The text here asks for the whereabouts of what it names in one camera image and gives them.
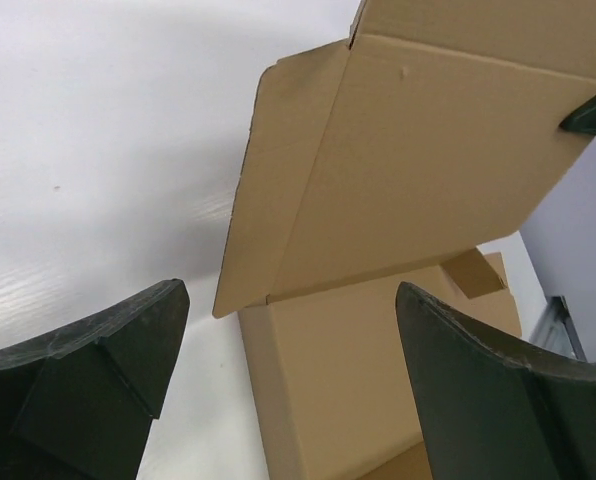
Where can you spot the brown cardboard box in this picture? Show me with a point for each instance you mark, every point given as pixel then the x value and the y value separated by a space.
pixel 390 157

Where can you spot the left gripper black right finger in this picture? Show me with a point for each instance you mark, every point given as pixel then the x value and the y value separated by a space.
pixel 490 405

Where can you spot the aluminium table frame rail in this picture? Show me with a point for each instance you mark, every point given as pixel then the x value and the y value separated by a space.
pixel 568 328

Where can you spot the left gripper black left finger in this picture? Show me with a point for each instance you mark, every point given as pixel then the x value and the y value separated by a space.
pixel 78 402

